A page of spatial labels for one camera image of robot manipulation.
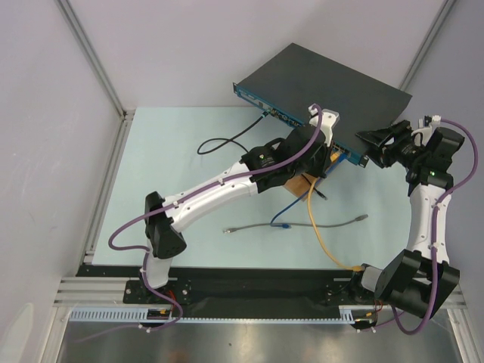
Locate yellow ethernet cable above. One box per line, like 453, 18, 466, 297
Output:
308, 150, 364, 272

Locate grey ethernet cable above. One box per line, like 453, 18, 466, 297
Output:
224, 214, 369, 234

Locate blue ethernet cable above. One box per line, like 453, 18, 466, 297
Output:
269, 150, 351, 230

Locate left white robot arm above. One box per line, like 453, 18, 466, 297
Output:
139, 125, 334, 303

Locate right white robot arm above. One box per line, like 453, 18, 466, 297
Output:
348, 117, 465, 318

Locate wooden board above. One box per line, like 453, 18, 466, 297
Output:
284, 173, 318, 200

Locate short black ethernet cable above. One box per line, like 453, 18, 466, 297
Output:
302, 175, 328, 200

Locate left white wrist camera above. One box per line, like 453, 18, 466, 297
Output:
309, 104, 340, 147

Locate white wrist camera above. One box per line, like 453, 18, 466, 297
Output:
309, 104, 340, 147
411, 115, 442, 143

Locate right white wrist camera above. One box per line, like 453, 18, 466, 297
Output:
411, 115, 442, 143

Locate long black ethernet cable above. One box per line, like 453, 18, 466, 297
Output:
197, 111, 270, 156

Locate dark network switch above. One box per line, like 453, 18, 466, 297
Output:
233, 43, 411, 167

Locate right aluminium frame post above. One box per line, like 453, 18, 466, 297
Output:
399, 0, 458, 92

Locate aluminium frame post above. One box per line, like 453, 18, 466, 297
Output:
54, 0, 135, 266
399, 0, 458, 92

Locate white slotted cable duct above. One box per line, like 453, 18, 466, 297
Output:
70, 304, 379, 324

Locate aluminium frame rail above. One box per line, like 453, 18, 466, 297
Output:
51, 278, 483, 362

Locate left aluminium frame post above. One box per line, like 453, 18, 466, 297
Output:
54, 0, 135, 266

